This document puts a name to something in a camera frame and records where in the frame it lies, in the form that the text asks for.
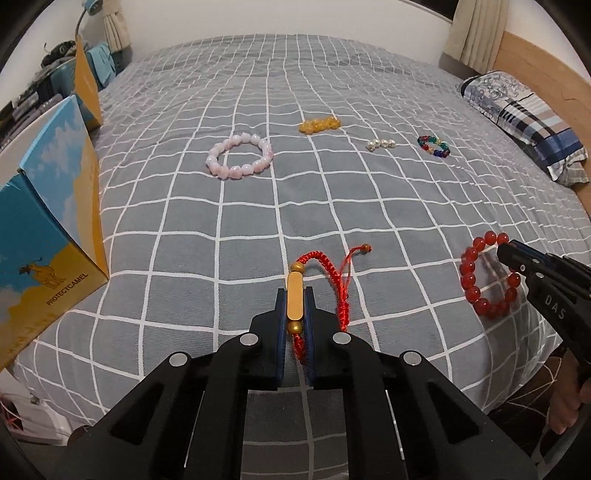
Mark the dark bag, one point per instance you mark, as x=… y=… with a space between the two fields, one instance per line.
x=60 y=51

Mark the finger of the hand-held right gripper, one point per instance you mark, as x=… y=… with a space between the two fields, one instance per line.
x=517 y=263
x=535 y=254

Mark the blue desk lamp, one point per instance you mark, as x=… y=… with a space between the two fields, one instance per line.
x=90 y=9

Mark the beige curtain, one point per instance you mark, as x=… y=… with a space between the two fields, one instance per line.
x=475 y=32
x=115 y=34

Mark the blue patterned pillow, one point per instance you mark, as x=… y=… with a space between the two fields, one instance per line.
x=526 y=115

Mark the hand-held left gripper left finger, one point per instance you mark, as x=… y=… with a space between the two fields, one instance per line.
x=279 y=323

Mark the person's right hand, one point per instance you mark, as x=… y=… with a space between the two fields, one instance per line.
x=570 y=413

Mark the grey checkered bed sheet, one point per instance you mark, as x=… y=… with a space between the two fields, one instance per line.
x=231 y=207

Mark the teal cloth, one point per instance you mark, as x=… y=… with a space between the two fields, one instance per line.
x=102 y=62

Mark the blue and yellow shoebox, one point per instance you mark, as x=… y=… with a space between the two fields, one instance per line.
x=55 y=207

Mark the teal suitcase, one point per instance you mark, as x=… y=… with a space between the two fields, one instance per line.
x=57 y=81

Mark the wooden headboard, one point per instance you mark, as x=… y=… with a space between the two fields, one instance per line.
x=545 y=69

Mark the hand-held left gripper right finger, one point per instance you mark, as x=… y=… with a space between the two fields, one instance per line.
x=310 y=332

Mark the grey suitcase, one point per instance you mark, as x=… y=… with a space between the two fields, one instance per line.
x=27 y=110

